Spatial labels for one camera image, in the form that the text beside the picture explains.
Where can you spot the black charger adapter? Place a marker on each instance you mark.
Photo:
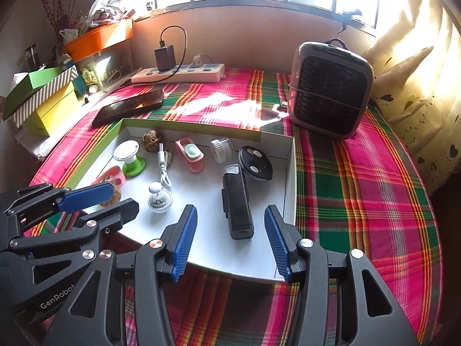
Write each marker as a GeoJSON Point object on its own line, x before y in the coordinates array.
{"type": "Point", "coordinates": [164, 59]}

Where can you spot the white ribbed plastic cap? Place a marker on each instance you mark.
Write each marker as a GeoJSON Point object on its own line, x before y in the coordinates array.
{"type": "Point", "coordinates": [219, 149]}

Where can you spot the blue carton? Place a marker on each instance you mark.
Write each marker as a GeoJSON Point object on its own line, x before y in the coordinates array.
{"type": "Point", "coordinates": [77, 79]}

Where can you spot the white plastic bag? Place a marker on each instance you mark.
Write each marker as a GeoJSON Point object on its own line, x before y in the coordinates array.
{"type": "Point", "coordinates": [106, 3]}

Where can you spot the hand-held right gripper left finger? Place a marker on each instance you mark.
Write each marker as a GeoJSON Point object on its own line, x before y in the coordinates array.
{"type": "Point", "coordinates": [183, 245]}

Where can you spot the green and white spool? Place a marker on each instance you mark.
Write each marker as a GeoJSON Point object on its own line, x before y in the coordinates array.
{"type": "Point", "coordinates": [128, 155]}

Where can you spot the green cardboard box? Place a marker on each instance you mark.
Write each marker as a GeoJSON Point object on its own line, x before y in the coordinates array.
{"type": "Point", "coordinates": [201, 230]}

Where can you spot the green box lid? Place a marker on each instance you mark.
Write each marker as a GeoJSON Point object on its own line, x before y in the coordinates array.
{"type": "Point", "coordinates": [32, 86]}

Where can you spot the plaid blanket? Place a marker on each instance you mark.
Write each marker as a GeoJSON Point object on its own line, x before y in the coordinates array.
{"type": "Point", "coordinates": [360, 194]}

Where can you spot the pink holder with mint insert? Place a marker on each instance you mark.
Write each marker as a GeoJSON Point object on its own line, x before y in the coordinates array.
{"type": "Point", "coordinates": [190, 153]}

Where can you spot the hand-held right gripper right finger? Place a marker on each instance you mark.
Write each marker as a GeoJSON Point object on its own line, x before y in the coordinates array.
{"type": "Point", "coordinates": [277, 245]}

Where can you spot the stack of coloured gift boxes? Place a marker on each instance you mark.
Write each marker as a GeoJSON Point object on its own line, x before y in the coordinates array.
{"type": "Point", "coordinates": [46, 95]}

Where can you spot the clear plastic organizer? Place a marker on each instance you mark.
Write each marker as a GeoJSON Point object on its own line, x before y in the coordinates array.
{"type": "Point", "coordinates": [111, 68]}

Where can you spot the cream heart print curtain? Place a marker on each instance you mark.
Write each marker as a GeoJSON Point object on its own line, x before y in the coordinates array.
{"type": "Point", "coordinates": [414, 61]}

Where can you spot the white knob stand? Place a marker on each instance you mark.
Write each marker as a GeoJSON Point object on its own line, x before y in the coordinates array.
{"type": "Point", "coordinates": [158, 198]}

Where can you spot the black round lid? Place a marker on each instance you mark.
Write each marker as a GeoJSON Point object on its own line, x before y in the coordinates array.
{"type": "Point", "coordinates": [255, 162]}

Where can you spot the brown walnut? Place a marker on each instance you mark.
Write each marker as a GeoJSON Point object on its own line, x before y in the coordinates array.
{"type": "Point", "coordinates": [111, 203]}
{"type": "Point", "coordinates": [151, 141]}

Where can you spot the dried red branches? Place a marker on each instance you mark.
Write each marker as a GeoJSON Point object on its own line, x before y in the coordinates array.
{"type": "Point", "coordinates": [59, 7]}

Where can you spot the black rectangular device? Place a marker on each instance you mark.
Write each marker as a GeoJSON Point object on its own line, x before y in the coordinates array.
{"type": "Point", "coordinates": [236, 202]}

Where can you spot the grey portable heater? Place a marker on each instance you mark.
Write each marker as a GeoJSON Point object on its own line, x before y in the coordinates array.
{"type": "Point", "coordinates": [329, 90]}

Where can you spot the white power strip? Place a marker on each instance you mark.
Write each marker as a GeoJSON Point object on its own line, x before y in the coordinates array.
{"type": "Point", "coordinates": [180, 75]}

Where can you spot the small metal connector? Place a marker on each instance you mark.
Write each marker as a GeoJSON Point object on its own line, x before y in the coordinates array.
{"type": "Point", "coordinates": [281, 107]}

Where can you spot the black smartphone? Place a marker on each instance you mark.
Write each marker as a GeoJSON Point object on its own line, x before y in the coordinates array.
{"type": "Point", "coordinates": [129, 106]}

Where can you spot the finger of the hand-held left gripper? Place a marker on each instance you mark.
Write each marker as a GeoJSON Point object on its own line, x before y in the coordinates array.
{"type": "Point", "coordinates": [86, 196]}
{"type": "Point", "coordinates": [108, 220]}

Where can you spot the orange tray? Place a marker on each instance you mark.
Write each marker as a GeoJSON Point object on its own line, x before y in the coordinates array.
{"type": "Point", "coordinates": [97, 41]}

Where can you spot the white plug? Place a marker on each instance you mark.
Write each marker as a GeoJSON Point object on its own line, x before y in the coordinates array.
{"type": "Point", "coordinates": [197, 63]}

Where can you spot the pink and green clip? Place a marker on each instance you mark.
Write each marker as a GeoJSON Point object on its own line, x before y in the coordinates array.
{"type": "Point", "coordinates": [115, 176]}

